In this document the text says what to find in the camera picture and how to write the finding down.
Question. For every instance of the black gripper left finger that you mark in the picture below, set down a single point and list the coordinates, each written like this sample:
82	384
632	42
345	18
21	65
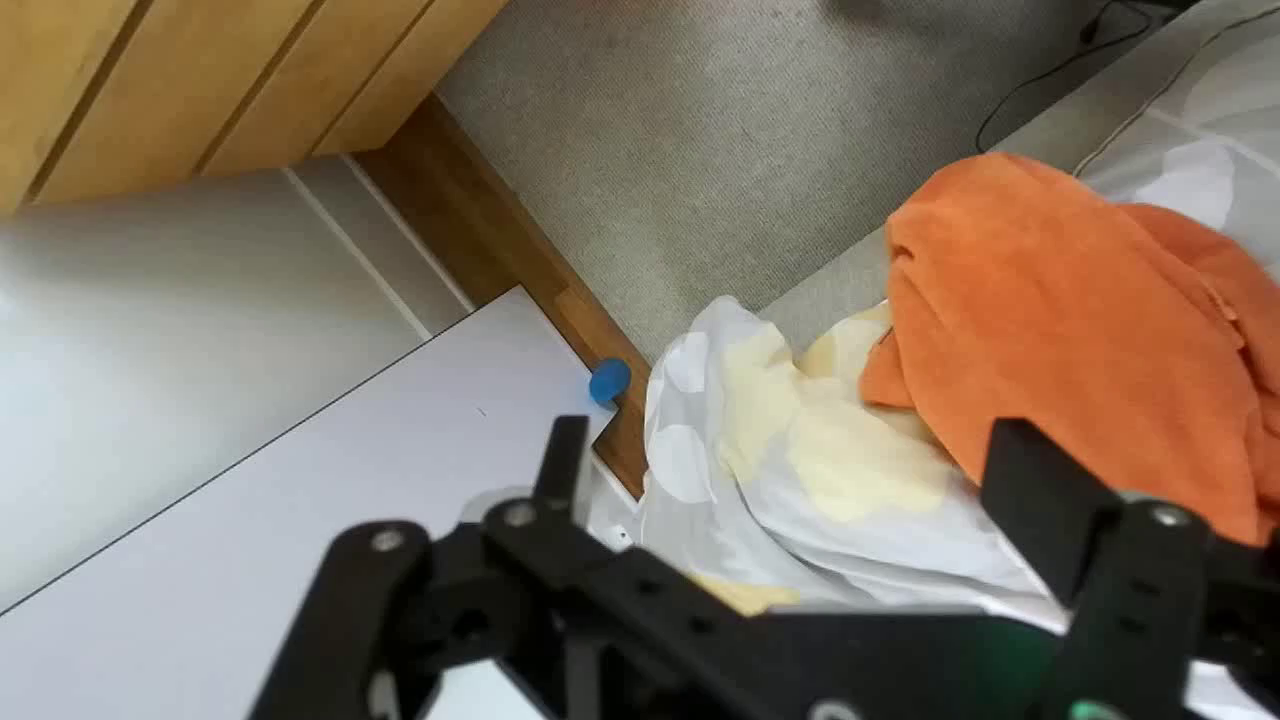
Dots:
402	602

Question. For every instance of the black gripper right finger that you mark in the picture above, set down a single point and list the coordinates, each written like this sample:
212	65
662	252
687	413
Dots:
1135	587

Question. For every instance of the orange towel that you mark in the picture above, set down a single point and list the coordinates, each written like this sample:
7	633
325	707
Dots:
1066	321

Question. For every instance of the white wardrobe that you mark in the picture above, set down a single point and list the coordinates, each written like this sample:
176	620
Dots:
201	402

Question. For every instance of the small blue ball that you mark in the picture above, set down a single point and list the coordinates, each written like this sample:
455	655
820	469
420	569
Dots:
608	383

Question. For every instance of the white yellow grey duvet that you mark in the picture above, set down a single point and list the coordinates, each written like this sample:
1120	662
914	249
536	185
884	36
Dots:
762	442

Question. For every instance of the light wooden dresser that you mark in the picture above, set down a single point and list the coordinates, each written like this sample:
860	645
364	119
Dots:
173	80

